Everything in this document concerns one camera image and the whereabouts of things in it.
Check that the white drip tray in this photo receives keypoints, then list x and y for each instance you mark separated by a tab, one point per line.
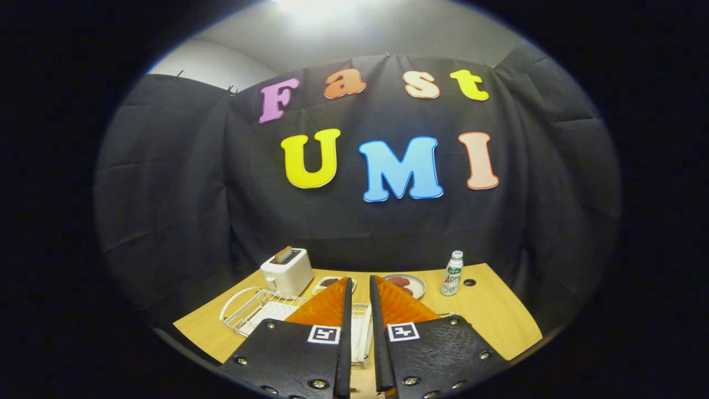
277	313

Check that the white divided bean dish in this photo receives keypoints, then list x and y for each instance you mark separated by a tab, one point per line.
327	282

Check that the white bottle green cap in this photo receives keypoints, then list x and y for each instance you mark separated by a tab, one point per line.
451	277

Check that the beige round plate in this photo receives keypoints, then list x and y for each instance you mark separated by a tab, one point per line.
418	285

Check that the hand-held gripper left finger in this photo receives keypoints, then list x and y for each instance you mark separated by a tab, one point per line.
344	343

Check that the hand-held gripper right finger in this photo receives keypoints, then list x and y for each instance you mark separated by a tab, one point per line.
379	343

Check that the red sausage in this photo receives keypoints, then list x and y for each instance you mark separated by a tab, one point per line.
407	291
399	281

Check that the black backdrop cloth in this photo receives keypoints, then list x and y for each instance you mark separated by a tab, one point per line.
221	194

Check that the brown toast slice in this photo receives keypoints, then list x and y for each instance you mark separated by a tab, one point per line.
283	255

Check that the white toaster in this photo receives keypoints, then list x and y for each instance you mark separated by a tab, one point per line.
288	274

